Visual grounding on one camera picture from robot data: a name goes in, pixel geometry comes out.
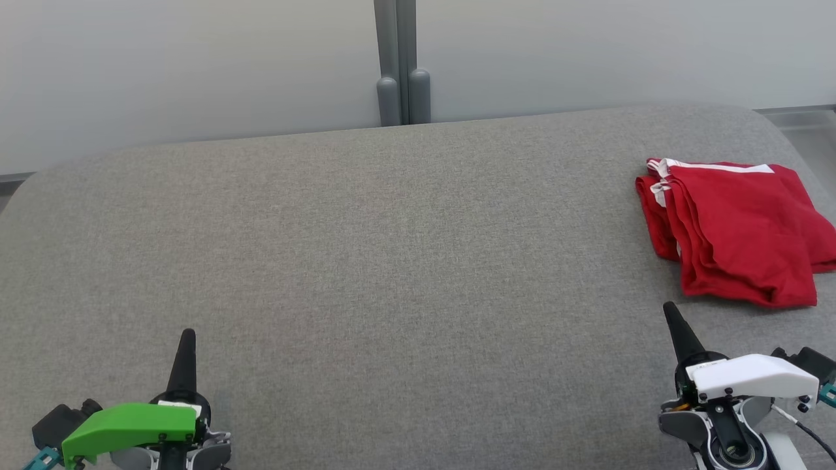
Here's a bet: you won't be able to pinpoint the black cable with teal plug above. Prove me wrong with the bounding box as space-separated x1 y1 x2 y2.
771 382 836 465
22 446 64 470

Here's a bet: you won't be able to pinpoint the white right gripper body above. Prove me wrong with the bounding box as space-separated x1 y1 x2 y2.
675 354 820 402

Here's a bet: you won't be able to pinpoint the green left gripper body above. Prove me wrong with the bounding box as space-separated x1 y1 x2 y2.
62 390 211 467

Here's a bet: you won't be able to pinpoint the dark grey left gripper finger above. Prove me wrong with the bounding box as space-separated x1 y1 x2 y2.
167 328 198 400

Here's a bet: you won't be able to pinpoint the red shorts with white stripe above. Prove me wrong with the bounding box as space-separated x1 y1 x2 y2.
647 159 818 307

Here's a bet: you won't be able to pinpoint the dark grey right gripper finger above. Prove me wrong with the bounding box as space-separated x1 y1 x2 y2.
663 302 709 365

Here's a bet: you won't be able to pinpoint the grey fabric sofa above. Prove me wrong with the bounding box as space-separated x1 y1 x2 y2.
0 103 836 470

